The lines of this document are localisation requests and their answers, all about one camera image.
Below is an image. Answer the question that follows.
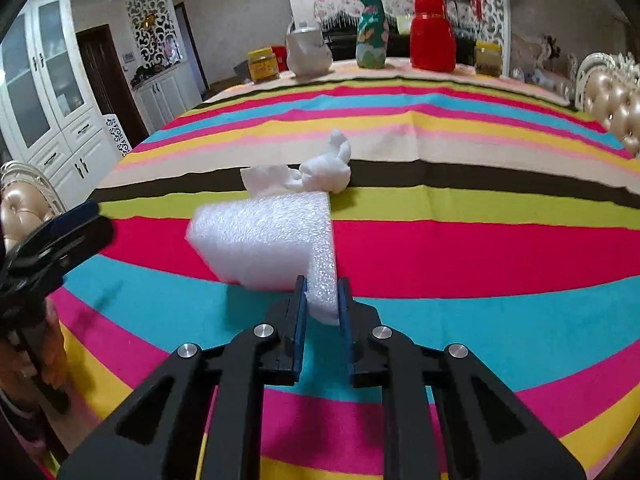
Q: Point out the small white lattice panel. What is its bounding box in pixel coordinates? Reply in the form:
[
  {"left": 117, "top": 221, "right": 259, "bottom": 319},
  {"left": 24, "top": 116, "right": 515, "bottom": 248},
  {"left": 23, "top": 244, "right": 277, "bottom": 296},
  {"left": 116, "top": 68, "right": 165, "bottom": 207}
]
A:
[{"left": 103, "top": 115, "right": 132, "bottom": 159}]

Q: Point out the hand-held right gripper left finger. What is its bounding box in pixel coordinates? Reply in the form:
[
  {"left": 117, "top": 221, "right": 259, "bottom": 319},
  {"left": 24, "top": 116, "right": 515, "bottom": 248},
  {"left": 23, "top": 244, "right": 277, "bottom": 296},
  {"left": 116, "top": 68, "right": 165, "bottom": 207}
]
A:
[{"left": 57, "top": 275, "right": 307, "bottom": 480}]

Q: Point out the red thermos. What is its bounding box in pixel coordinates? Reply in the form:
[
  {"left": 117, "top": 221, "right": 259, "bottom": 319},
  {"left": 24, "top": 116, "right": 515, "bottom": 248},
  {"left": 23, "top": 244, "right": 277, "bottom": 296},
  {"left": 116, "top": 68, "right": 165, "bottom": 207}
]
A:
[{"left": 410, "top": 0, "right": 457, "bottom": 72}]

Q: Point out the black piano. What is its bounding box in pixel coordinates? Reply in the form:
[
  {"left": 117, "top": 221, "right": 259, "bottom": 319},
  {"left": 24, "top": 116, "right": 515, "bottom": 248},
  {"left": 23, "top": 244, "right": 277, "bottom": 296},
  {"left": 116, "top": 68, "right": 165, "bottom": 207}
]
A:
[{"left": 322, "top": 27, "right": 477, "bottom": 66}]

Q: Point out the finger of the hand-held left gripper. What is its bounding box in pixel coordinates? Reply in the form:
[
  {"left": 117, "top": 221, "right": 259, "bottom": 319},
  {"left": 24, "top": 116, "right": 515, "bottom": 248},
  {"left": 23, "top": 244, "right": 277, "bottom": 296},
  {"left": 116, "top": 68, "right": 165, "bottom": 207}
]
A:
[
  {"left": 5, "top": 199, "right": 101, "bottom": 261},
  {"left": 15, "top": 215, "right": 116, "bottom": 282}
]

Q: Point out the lace floral cloth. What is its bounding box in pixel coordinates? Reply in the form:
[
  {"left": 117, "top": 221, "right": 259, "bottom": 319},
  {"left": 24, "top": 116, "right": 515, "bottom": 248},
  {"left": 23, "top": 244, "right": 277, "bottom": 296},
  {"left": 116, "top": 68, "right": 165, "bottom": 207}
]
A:
[{"left": 314, "top": 0, "right": 477, "bottom": 32}]

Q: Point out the dark wooden door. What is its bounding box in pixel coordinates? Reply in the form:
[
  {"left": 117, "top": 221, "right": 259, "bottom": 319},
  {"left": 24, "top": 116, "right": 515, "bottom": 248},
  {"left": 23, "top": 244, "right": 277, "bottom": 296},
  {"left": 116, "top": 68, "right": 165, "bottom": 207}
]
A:
[{"left": 75, "top": 25, "right": 151, "bottom": 136}]

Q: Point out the ornate sofa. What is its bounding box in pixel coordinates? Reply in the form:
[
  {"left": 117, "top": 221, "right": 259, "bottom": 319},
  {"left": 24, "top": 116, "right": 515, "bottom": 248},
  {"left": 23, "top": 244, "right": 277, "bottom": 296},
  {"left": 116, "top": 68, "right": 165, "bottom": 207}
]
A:
[{"left": 510, "top": 35, "right": 579, "bottom": 101}]

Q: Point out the white glass-door cabinet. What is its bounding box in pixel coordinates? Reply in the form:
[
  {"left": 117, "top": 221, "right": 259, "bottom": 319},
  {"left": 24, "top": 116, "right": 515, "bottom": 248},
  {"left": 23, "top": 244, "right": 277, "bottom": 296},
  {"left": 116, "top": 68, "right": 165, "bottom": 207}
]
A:
[{"left": 0, "top": 0, "right": 127, "bottom": 197}]

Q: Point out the white foam sheet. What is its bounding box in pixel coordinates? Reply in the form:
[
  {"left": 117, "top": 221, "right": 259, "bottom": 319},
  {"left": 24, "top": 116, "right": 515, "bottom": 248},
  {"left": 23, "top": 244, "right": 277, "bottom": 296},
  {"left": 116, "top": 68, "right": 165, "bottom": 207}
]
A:
[{"left": 185, "top": 190, "right": 351, "bottom": 327}]

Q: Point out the glass jar yellow lid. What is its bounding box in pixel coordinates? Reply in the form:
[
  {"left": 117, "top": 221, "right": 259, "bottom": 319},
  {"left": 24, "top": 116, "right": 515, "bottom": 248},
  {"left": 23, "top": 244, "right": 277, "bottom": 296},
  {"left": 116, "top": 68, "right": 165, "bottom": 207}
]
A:
[{"left": 474, "top": 40, "right": 503, "bottom": 78}]

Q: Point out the tall white lattice screen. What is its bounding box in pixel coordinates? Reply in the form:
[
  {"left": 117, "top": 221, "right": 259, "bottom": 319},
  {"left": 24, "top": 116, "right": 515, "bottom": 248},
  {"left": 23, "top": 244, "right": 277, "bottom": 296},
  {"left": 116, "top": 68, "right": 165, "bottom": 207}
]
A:
[{"left": 452, "top": 0, "right": 511, "bottom": 69}]

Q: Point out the person's left hand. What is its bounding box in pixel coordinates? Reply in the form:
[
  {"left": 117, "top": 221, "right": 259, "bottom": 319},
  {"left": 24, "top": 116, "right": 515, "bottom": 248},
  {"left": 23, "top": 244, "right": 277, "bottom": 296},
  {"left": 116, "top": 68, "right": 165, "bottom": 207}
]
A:
[{"left": 0, "top": 297, "right": 70, "bottom": 413}]

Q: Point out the ornate beige tufted chair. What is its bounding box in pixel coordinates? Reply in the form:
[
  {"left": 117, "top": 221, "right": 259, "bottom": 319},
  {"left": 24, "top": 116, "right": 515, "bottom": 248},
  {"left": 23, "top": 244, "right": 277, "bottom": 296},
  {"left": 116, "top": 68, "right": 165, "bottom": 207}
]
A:
[
  {"left": 575, "top": 52, "right": 640, "bottom": 159},
  {"left": 0, "top": 160, "right": 69, "bottom": 257}
]

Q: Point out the yellow label jar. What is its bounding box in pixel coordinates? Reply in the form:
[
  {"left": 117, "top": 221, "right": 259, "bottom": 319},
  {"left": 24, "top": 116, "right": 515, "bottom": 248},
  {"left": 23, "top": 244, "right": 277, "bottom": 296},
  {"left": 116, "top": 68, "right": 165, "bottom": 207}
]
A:
[{"left": 248, "top": 46, "right": 281, "bottom": 83}]

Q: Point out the small white twisted tissue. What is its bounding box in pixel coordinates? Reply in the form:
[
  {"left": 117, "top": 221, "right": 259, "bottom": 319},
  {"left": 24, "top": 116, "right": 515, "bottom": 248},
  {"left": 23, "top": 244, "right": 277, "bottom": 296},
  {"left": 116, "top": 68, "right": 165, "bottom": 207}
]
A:
[{"left": 299, "top": 129, "right": 352, "bottom": 195}]

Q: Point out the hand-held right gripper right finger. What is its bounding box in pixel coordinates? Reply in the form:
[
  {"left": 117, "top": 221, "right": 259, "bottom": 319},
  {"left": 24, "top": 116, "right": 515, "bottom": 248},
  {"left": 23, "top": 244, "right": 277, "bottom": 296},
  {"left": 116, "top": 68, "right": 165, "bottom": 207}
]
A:
[{"left": 336, "top": 276, "right": 587, "bottom": 480}]

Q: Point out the low white cabinet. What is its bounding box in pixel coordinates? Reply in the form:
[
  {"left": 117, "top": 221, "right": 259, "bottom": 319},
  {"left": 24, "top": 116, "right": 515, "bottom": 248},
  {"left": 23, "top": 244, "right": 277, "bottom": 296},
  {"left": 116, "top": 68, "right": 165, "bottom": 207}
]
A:
[{"left": 132, "top": 62, "right": 204, "bottom": 134}]

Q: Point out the green patterned pouch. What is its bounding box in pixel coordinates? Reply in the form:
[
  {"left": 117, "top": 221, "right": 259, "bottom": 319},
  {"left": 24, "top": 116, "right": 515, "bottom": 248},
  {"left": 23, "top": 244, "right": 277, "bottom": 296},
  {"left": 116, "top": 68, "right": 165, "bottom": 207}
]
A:
[{"left": 355, "top": 0, "right": 390, "bottom": 70}]

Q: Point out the white teapot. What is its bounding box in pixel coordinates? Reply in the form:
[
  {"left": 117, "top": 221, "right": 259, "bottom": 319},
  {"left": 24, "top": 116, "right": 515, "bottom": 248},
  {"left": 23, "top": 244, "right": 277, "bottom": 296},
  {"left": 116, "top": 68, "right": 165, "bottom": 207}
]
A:
[{"left": 285, "top": 21, "right": 332, "bottom": 79}]

